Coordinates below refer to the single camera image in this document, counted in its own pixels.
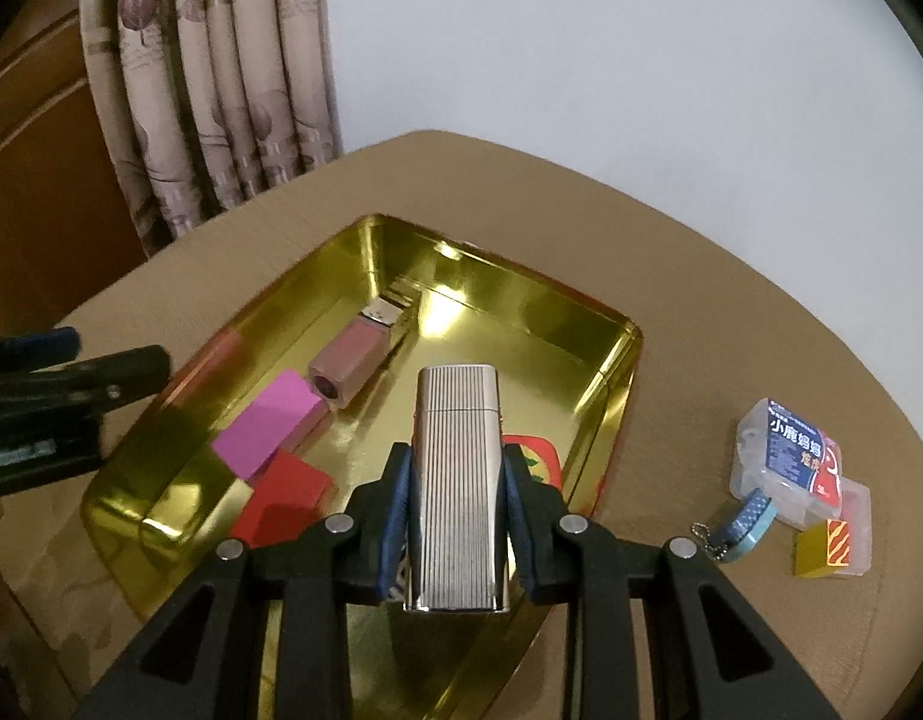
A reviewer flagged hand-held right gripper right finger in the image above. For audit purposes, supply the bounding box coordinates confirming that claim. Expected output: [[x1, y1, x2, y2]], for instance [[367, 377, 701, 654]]
[[502, 442, 844, 720]]

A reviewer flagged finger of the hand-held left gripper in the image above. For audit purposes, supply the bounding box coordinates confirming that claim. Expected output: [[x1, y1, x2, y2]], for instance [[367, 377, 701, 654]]
[[0, 345, 170, 428], [0, 326, 82, 372]]

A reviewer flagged blue dotted keychain pouch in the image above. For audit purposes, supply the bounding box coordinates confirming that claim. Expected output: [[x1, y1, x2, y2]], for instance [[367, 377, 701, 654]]
[[693, 487, 777, 563]]

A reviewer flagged clear plastic box blue label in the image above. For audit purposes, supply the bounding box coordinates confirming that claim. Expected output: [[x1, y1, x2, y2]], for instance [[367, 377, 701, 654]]
[[729, 397, 844, 518]]

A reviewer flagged brown wooden cabinet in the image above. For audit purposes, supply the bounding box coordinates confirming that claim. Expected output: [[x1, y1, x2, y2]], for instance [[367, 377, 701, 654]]
[[0, 7, 151, 335]]

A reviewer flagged red tin box gold inside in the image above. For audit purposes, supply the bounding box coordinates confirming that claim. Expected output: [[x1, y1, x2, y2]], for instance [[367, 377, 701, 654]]
[[81, 214, 647, 720]]

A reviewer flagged pink wooden block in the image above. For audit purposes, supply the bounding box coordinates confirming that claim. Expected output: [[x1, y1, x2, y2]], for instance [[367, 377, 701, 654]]
[[210, 370, 335, 481]]

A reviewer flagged beige patterned curtain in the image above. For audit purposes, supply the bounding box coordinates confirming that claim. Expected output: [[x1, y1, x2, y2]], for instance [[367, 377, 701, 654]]
[[79, 0, 346, 256]]

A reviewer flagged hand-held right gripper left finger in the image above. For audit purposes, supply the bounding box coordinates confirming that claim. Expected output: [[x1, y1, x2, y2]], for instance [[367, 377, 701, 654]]
[[71, 441, 413, 720]]

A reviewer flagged silver ribbed metal case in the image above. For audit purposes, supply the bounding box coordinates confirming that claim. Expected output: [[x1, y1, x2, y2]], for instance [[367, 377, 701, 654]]
[[402, 364, 512, 614]]

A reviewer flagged yellow red striped wooden block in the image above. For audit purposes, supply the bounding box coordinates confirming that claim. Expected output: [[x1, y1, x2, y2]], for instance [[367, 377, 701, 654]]
[[792, 517, 856, 578]]

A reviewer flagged red tape measure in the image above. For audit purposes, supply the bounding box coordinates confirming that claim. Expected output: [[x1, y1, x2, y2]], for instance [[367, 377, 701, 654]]
[[504, 433, 561, 500]]

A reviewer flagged clear plastic box red insert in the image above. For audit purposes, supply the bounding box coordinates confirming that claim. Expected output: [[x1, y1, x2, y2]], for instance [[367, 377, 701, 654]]
[[806, 476, 872, 580]]

